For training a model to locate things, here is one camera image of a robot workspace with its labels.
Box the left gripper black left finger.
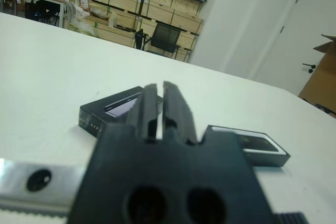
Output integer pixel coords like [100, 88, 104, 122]
[127, 83, 161, 143]

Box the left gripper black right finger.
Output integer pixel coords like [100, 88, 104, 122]
[162, 80, 198, 146]

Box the black box lid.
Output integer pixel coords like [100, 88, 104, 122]
[79, 85, 164, 138]

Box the black box with white tray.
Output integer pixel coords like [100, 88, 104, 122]
[203, 124, 291, 168]

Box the large brown cardboard box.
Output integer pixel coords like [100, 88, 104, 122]
[297, 34, 336, 119]

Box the black folded stand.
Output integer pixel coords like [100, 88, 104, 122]
[134, 29, 151, 50]

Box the black mesh office chair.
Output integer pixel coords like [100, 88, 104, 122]
[145, 22, 182, 60]

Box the white door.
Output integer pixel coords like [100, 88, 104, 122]
[255, 0, 336, 97]

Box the black computer tower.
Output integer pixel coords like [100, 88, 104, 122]
[24, 2, 43, 20]

